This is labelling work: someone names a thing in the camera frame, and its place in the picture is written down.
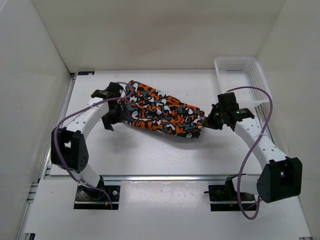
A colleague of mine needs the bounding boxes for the orange camouflage shorts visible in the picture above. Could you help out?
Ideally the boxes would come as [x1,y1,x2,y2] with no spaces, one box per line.
[123,80,207,138]

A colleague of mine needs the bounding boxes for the black label sticker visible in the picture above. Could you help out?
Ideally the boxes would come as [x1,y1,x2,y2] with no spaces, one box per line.
[77,71,95,76]

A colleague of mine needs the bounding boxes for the aluminium rail front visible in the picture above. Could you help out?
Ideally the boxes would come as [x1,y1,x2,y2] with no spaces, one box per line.
[42,174,261,182]

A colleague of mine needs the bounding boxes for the white perforated plastic basket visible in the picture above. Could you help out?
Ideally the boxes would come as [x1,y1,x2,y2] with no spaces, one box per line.
[214,56,270,108]

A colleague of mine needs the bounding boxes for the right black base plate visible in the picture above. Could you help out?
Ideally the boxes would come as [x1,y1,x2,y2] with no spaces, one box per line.
[203,185,257,212]

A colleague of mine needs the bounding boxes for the aluminium rail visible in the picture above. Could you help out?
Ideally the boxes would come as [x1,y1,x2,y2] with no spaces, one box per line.
[42,174,261,182]
[15,72,78,240]

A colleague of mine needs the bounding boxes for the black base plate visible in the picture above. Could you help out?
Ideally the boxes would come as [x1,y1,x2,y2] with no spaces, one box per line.
[73,184,121,210]
[203,185,257,212]

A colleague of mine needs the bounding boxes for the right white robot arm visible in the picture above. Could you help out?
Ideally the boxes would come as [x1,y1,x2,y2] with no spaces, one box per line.
[205,92,303,203]

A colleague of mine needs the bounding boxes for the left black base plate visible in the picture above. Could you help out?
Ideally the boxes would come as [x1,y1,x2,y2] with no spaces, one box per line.
[73,184,121,210]

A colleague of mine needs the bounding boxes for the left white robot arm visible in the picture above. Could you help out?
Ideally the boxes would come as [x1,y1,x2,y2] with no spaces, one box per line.
[50,82,134,200]

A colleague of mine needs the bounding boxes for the aluminium rail left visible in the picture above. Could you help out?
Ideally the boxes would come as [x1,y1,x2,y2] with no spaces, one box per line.
[15,72,78,240]

